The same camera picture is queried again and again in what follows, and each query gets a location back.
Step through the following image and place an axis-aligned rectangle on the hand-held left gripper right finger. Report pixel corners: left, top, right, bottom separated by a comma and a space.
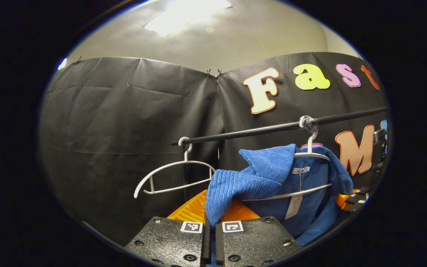
215, 198, 303, 267

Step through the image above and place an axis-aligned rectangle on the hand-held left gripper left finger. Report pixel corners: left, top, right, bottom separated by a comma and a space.
124, 189, 211, 267

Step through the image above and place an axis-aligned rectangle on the blue corduroy jacket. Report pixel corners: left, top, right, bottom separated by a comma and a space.
205, 144, 354, 247

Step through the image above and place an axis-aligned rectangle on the white hanger with taped hook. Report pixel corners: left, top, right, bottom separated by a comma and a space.
241, 116, 332, 202

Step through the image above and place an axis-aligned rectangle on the white plastic hanger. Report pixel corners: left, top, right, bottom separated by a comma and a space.
134, 136, 216, 199

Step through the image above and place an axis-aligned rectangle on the black clothes rack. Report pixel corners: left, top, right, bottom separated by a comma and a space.
172, 107, 388, 146

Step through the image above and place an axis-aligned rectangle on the black backdrop cloth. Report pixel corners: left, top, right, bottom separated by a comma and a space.
39, 52, 390, 245

